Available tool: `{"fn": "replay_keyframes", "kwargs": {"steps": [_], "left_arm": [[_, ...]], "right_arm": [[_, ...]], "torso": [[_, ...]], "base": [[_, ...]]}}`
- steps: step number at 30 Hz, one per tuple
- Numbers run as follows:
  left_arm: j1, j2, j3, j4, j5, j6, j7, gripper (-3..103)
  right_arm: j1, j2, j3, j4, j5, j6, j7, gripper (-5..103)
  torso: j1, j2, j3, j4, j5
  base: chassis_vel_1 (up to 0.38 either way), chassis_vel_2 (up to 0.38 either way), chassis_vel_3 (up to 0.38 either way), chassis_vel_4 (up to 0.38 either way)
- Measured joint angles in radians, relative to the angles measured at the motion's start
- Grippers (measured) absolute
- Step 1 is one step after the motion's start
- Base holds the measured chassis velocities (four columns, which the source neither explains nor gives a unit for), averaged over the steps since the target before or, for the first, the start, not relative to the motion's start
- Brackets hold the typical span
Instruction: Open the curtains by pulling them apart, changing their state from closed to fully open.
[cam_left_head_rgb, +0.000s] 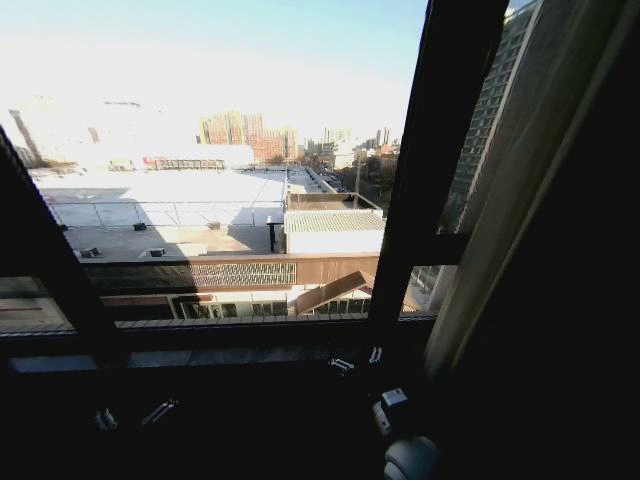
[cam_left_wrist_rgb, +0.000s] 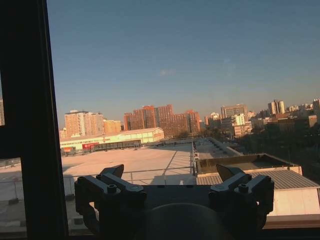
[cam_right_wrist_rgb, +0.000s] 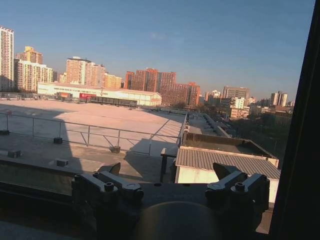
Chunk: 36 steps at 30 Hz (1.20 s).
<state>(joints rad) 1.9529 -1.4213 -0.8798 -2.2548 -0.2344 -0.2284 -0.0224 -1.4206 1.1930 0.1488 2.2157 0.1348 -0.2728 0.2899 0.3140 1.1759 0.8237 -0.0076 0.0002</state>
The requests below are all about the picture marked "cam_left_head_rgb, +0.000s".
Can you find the black window frame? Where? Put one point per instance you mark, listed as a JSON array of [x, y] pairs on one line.
[[432, 150]]

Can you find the tall dark chimney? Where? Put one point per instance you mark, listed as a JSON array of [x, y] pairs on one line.
[[25, 137]]

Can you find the dark beige curtain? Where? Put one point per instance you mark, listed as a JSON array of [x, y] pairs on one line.
[[505, 225]]

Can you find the tall grey tower building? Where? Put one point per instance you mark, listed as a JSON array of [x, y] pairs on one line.
[[487, 115]]

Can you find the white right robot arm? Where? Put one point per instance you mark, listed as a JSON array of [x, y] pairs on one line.
[[400, 450]]

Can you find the low white-roofed building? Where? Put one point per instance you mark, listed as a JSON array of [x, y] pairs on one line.
[[200, 200]]

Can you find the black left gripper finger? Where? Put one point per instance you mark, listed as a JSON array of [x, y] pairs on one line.
[[105, 420], [159, 411]]

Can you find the red brick high-rise building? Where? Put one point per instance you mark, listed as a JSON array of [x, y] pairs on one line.
[[250, 132]]

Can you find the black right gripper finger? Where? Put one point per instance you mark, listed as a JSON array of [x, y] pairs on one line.
[[342, 365], [375, 354]]

